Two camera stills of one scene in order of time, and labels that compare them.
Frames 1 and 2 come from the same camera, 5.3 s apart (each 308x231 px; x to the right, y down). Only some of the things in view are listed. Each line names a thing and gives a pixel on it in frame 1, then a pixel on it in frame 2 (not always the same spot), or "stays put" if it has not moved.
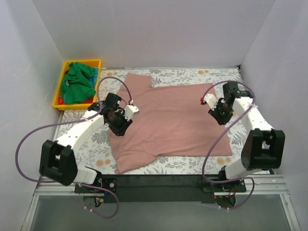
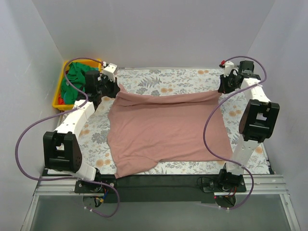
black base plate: (161, 188) stays put
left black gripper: (121, 127) → (111, 87)
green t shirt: (77, 86) stays put
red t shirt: (60, 101) stays put
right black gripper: (220, 118) → (224, 83)
